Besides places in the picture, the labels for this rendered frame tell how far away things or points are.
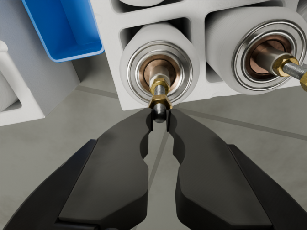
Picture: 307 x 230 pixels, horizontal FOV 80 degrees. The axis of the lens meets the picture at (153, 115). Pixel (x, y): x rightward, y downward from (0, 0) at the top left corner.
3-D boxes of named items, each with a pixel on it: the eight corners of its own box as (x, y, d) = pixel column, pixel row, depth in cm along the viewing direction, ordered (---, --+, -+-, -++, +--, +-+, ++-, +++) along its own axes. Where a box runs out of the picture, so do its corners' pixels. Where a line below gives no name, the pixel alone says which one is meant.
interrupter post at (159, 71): (173, 76, 22) (176, 86, 19) (157, 87, 22) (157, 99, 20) (161, 59, 21) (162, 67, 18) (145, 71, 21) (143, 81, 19)
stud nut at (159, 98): (171, 93, 14) (172, 98, 14) (172, 112, 15) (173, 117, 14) (146, 95, 14) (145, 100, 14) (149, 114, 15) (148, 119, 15)
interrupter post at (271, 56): (253, 69, 21) (268, 79, 18) (255, 48, 20) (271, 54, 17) (275, 65, 21) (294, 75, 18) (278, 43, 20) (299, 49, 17)
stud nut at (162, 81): (169, 77, 18) (169, 80, 17) (170, 93, 18) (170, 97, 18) (148, 79, 18) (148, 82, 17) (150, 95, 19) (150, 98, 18)
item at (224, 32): (196, 65, 39) (222, 103, 23) (191, 13, 34) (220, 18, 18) (243, 55, 37) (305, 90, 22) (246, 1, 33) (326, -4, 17)
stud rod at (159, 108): (164, 75, 19) (166, 111, 13) (164, 85, 20) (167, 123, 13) (154, 76, 19) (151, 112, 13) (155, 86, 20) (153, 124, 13)
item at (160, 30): (192, 51, 37) (216, 83, 22) (153, 78, 40) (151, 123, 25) (164, 7, 33) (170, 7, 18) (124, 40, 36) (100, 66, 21)
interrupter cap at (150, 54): (203, 81, 22) (205, 82, 21) (152, 113, 24) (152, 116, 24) (167, 23, 19) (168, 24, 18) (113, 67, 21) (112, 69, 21)
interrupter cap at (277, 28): (230, 94, 23) (231, 96, 22) (230, 27, 19) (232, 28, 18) (296, 82, 22) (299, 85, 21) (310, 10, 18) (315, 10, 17)
